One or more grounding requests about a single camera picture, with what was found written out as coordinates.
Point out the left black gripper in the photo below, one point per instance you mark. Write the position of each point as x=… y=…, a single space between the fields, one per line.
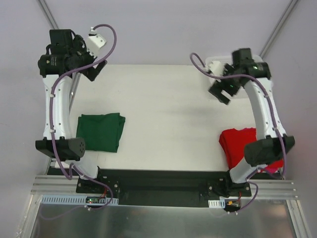
x=96 y=70

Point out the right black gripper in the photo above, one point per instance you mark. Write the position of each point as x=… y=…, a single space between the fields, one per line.
x=221 y=91

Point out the white plastic basket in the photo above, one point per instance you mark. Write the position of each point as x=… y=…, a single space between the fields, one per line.
x=242 y=64

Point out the green t shirt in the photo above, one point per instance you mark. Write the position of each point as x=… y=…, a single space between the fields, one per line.
x=101 y=132

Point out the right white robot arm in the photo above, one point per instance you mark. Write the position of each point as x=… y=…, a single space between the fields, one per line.
x=259 y=92

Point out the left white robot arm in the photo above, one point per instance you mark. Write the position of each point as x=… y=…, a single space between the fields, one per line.
x=58 y=141

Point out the red folded t shirt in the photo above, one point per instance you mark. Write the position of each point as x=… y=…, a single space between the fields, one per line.
x=241 y=147

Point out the pink folded t shirt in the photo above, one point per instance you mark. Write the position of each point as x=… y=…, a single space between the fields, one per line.
x=270 y=170

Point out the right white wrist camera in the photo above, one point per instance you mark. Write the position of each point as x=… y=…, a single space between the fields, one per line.
x=216 y=68

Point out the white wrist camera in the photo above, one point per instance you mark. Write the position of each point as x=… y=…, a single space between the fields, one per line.
x=94 y=42
x=216 y=68

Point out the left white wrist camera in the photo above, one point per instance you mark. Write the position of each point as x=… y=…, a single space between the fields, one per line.
x=94 y=42

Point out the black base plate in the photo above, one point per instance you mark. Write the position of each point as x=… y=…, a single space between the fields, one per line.
x=169 y=199

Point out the right white cable duct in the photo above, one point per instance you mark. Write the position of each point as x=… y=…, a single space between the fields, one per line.
x=217 y=204

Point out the white cable duct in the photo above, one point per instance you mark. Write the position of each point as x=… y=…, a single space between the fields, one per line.
x=217 y=204
x=78 y=200

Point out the aluminium frame rail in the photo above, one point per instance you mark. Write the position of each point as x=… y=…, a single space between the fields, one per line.
x=125 y=186

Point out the left white cable duct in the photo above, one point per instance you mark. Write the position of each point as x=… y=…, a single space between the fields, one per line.
x=78 y=200

